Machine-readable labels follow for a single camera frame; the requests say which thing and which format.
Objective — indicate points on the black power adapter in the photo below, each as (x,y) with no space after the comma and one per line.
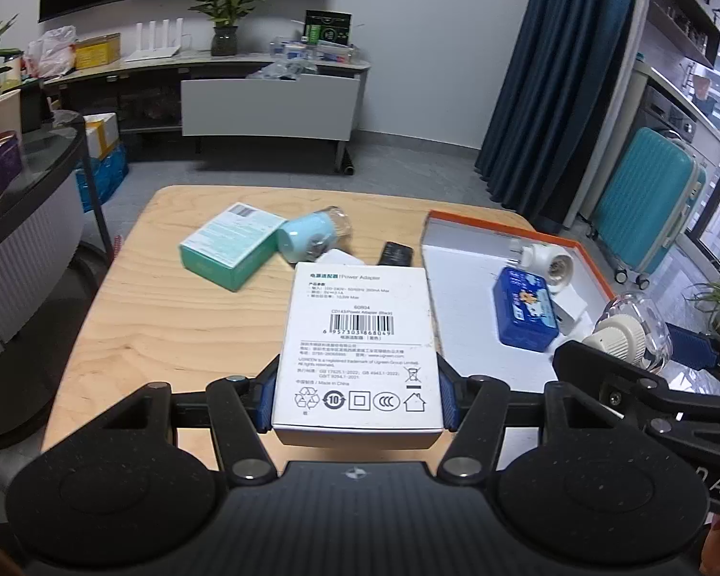
(396,254)

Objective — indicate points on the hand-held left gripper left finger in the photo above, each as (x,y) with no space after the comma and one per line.
(266,399)

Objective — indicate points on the white grey television cabinet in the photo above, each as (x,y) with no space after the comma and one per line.
(270,108)

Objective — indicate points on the blue cartoon tin box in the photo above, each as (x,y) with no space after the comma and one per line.
(525,309)

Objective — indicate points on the white plastic bag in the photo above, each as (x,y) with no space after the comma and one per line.
(51,54)

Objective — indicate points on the potted plant in dark vase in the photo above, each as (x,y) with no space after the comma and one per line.
(225,6)

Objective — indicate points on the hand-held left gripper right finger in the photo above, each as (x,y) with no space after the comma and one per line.
(450,399)

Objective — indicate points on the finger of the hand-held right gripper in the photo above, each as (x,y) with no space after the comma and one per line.
(693,345)
(600,372)

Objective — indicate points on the dark curved counter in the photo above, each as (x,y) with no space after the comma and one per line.
(12,252)

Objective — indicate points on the beige cup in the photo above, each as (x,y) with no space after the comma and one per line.
(3,111)

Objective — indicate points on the teal suitcase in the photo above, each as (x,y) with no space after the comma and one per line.
(642,204)

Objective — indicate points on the grey washing machine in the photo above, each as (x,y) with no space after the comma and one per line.
(666,117)

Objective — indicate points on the orange cardboard box lid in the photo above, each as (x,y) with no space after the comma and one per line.
(462,288)

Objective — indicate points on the dark blue curtain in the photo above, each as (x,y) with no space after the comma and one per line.
(552,90)

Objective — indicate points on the clear bottle with white cap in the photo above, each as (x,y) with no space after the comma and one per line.
(627,330)

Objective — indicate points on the white antenna router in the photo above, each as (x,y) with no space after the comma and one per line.
(156,48)

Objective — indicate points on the blue plastic bag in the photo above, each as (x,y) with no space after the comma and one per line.
(105,177)

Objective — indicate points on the green cardboard box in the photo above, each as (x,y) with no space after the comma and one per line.
(231,246)

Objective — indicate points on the white barcode cardboard box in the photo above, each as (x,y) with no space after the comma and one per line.
(360,342)

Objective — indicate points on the light blue toothpick jar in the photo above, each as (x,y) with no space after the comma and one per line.
(312,237)

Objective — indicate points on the cube white power adapter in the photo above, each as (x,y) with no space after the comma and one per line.
(335,255)

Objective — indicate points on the yellow box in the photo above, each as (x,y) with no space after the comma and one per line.
(98,51)

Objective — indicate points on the black green printed box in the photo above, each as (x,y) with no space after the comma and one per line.
(329,29)

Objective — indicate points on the pile of small packets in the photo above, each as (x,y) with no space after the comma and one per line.
(300,60)

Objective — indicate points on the white plug-in mosquito vaporizer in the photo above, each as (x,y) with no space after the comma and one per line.
(546,264)

